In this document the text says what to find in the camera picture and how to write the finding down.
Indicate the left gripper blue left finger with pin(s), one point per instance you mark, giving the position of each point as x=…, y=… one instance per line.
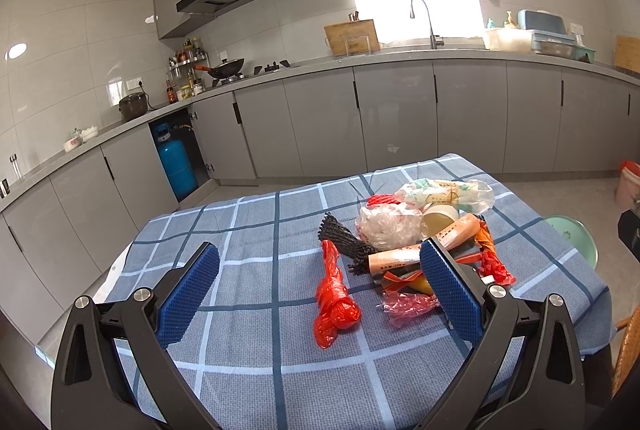
x=90, y=389

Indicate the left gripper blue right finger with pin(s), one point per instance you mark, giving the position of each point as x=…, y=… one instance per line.
x=523, y=370

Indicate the red twisted plastic bag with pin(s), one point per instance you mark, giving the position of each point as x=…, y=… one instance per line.
x=490, y=264

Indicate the green printed plastic bag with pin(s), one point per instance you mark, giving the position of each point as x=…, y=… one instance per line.
x=470, y=197

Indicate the white paper cup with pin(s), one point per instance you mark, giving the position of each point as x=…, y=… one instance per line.
x=437, y=217

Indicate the clear plastic bag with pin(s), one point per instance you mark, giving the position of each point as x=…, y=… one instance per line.
x=389, y=227

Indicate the black foam net sleeve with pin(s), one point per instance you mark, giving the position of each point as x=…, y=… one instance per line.
x=347, y=244

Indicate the red foam net sleeve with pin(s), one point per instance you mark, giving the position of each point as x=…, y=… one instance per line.
x=382, y=199

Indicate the pink clear plastic wrapper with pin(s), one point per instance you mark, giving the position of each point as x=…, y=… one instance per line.
x=404, y=308

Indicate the orange red snack wrapper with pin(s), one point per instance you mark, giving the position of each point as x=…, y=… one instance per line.
x=414, y=281

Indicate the grey kitchen counter cabinets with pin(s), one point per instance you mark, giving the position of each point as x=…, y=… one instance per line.
x=65, y=222

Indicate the pink bucket with red bag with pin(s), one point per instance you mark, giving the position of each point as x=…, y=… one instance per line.
x=627, y=193

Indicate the wicker chair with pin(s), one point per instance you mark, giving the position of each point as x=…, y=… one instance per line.
x=629, y=349

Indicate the blue checked tablecloth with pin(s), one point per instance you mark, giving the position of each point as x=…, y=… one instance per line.
x=250, y=354

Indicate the wooden cutting board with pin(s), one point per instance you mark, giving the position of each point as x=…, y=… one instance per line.
x=627, y=53
x=352, y=38

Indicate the blue dish rack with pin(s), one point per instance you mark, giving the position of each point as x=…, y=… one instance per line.
x=550, y=36

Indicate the white plastic container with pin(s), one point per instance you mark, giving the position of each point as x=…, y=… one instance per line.
x=508, y=40

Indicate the blue gas cylinder in cabinet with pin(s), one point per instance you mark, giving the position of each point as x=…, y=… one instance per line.
x=175, y=161

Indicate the dark rice cooker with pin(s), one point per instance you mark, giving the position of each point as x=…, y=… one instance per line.
x=133, y=106

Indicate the spice rack with bottles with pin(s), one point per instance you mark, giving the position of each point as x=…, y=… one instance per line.
x=184, y=80

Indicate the black wok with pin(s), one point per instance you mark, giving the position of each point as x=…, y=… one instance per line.
x=226, y=69

